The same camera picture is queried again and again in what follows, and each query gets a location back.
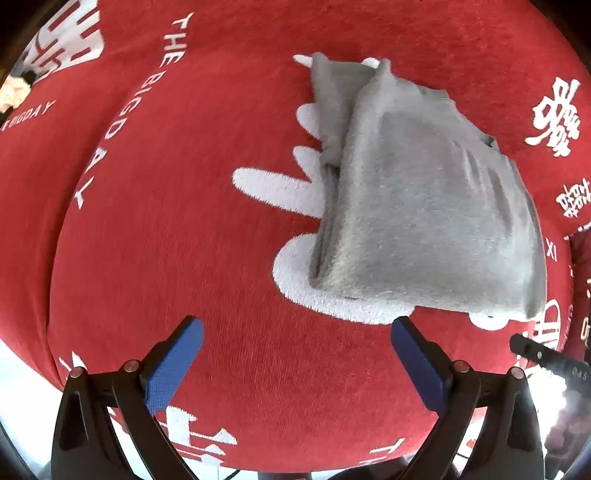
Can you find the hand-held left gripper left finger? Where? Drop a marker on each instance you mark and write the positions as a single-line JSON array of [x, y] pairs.
[[173, 364]]

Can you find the red printed cloth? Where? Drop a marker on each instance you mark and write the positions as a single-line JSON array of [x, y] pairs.
[[581, 286]]

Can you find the red printed blanket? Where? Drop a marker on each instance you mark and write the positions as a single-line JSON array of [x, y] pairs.
[[184, 254]]

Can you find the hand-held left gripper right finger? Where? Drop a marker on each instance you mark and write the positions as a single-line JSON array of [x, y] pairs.
[[418, 364]]

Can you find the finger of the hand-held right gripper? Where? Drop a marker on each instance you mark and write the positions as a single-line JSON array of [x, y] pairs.
[[540, 356]]

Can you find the cream cloth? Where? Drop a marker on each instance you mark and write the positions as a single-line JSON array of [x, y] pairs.
[[11, 94]]

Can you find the grey sweater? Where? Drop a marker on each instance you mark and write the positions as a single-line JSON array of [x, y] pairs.
[[425, 207]]

